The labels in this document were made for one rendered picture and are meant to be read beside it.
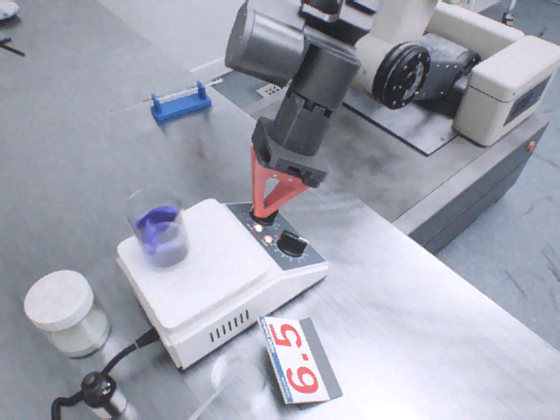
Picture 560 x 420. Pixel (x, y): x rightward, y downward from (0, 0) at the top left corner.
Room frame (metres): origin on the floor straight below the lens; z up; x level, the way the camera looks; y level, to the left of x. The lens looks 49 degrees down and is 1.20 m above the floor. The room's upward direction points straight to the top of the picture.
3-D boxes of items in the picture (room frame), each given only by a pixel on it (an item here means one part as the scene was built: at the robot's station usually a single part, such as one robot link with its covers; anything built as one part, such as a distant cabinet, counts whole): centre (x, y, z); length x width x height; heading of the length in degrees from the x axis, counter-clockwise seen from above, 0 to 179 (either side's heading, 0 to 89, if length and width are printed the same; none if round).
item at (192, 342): (0.27, 0.07, 0.79); 0.22 x 0.13 x 0.08; 126
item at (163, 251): (0.26, 0.11, 0.87); 0.06 x 0.05 x 0.08; 25
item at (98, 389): (0.14, 0.17, 0.78); 0.03 x 0.03 x 0.07
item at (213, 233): (0.26, 0.09, 0.83); 0.12 x 0.12 x 0.01; 36
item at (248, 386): (0.16, 0.04, 0.76); 0.06 x 0.06 x 0.02
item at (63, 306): (0.22, 0.22, 0.79); 0.06 x 0.06 x 0.08
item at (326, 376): (0.18, -0.02, 0.77); 0.09 x 0.06 x 0.04; 19
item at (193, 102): (0.63, 0.17, 0.77); 0.10 x 0.03 x 0.04; 119
